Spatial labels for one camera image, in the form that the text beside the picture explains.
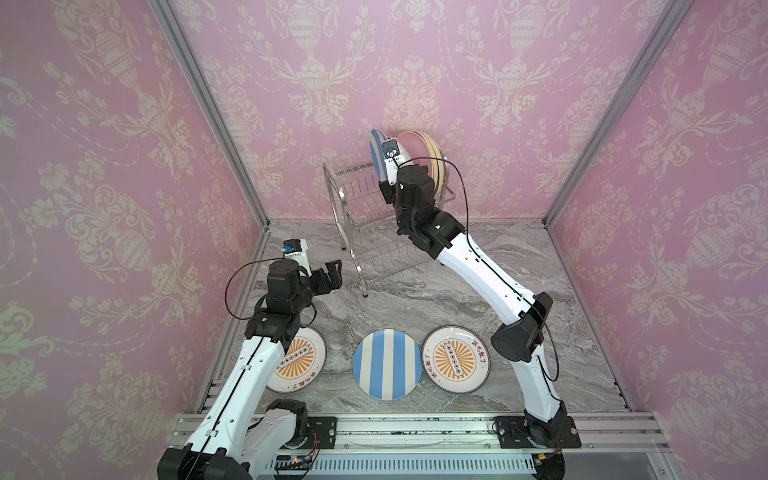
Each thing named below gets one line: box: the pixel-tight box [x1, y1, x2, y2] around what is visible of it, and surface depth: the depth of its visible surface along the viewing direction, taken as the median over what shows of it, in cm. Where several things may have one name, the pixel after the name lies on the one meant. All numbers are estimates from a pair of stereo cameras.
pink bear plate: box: [397, 130, 439, 175], surface depth 80 cm
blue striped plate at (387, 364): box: [352, 328, 423, 401], surface depth 87 cm
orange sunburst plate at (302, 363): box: [266, 326, 327, 394], surface depth 87 cm
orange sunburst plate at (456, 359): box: [421, 324, 491, 394], surface depth 87 cm
